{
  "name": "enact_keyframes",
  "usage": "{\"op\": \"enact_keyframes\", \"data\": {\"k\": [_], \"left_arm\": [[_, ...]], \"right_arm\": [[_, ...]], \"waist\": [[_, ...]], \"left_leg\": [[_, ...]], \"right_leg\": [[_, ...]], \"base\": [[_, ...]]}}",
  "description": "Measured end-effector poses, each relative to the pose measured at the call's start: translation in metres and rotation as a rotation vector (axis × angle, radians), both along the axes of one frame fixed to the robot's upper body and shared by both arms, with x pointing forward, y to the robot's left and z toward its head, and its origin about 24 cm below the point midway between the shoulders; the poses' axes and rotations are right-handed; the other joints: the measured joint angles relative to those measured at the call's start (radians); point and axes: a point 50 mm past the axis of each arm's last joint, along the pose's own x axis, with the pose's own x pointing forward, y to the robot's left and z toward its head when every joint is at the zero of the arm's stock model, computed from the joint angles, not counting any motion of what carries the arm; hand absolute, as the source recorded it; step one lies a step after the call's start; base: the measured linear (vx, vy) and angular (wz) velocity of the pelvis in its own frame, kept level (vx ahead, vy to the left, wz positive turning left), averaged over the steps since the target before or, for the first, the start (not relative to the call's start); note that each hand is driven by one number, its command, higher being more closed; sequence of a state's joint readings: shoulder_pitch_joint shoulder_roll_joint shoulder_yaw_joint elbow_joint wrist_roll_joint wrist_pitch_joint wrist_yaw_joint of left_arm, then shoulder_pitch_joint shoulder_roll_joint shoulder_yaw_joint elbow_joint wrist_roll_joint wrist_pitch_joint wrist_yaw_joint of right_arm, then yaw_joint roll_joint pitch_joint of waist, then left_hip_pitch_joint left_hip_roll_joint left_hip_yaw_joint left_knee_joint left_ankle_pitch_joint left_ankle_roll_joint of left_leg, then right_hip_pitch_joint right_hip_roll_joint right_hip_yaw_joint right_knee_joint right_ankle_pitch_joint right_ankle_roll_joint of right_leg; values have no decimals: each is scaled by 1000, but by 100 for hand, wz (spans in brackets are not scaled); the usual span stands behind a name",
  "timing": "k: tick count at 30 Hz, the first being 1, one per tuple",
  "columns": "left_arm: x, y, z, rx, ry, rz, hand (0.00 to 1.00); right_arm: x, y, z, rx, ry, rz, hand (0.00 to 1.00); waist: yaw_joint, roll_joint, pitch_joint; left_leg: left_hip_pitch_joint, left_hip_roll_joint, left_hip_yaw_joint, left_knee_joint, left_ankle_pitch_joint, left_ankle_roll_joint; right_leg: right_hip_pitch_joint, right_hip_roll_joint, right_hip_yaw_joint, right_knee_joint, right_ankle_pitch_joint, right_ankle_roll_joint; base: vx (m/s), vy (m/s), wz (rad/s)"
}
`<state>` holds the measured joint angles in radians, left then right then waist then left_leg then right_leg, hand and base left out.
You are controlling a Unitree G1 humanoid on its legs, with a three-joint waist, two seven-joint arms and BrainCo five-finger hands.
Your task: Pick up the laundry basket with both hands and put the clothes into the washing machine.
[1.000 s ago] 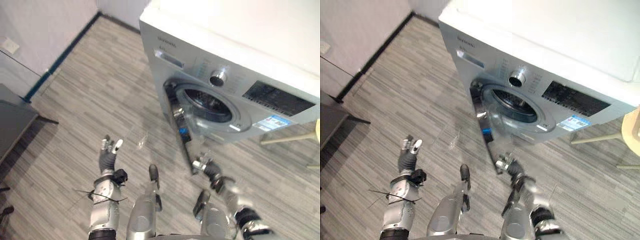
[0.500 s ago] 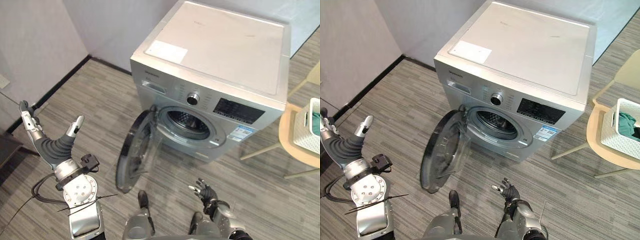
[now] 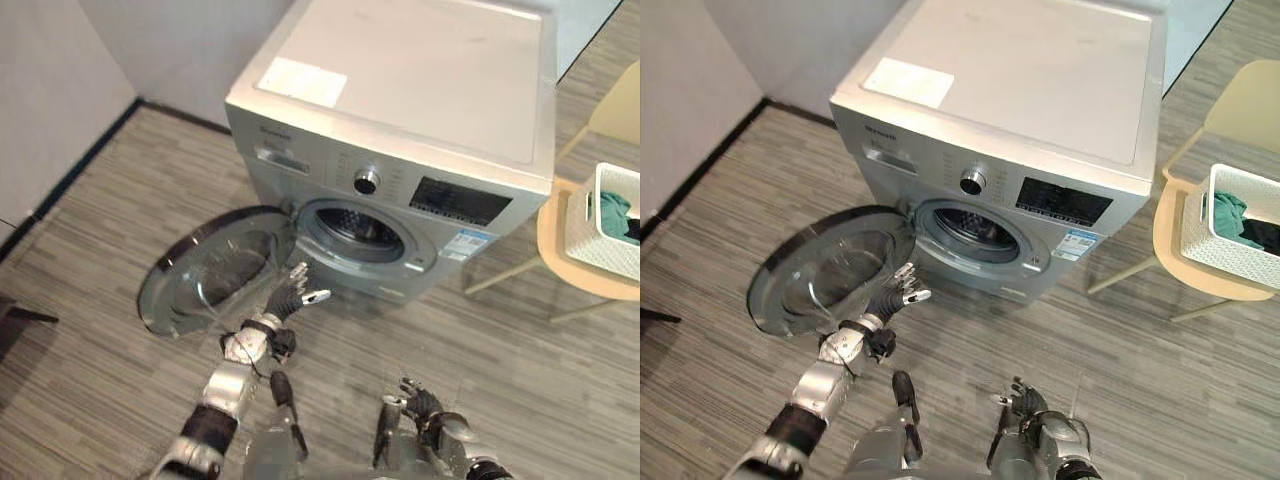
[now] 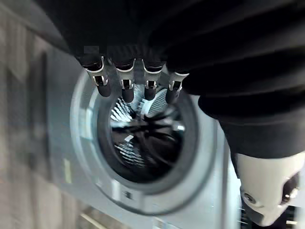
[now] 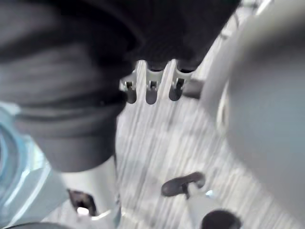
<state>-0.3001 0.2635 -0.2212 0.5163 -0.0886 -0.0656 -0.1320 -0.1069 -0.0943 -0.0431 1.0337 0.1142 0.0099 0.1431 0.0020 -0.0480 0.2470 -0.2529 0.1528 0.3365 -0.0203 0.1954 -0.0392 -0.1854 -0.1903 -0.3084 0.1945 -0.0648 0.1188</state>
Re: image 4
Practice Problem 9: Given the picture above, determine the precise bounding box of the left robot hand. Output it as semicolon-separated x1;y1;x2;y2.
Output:
28;0;305;227

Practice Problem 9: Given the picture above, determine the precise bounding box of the grey front-load washing machine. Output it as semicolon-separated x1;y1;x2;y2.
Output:
45;50;246;229

